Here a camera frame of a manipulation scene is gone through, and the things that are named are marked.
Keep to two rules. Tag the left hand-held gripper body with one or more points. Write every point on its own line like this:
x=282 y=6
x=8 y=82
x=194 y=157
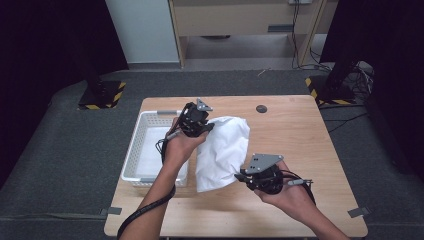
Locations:
x=193 y=121

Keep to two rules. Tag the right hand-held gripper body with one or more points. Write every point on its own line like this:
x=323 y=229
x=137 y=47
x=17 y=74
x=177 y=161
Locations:
x=265 y=176

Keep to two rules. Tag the white printed t-shirt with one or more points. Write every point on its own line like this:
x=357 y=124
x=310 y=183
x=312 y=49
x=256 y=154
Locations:
x=221 y=153

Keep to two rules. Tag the white plastic basket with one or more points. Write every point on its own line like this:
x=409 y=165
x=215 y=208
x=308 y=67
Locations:
x=133 y=156

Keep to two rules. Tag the person's left hand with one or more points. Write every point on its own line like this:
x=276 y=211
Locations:
x=181 y=148

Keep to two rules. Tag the person's right hand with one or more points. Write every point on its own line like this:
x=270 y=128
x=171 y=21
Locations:
x=290 y=200

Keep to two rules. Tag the small thin metal piece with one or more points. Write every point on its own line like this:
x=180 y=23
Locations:
x=263 y=72

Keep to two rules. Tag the black stand with striped base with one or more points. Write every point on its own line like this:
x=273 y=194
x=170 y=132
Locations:
x=100 y=95
x=333 y=91

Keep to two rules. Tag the grey tape piece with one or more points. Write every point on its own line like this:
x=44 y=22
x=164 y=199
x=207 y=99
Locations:
x=113 y=211
x=360 y=212

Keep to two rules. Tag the white panel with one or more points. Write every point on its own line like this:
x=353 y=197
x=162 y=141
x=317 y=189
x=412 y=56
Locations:
x=143 y=30

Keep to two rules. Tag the light wooden desk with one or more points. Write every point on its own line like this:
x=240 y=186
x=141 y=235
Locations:
x=233 y=18

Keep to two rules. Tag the dark curtain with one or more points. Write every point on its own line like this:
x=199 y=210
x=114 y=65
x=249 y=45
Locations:
x=393 y=33

